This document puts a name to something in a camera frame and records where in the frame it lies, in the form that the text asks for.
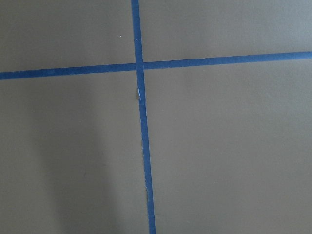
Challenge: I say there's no crossing blue tape strip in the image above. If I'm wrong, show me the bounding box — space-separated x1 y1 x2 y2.
0 51 312 80

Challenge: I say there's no long blue tape strip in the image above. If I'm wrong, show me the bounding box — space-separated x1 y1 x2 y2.
131 0 156 234

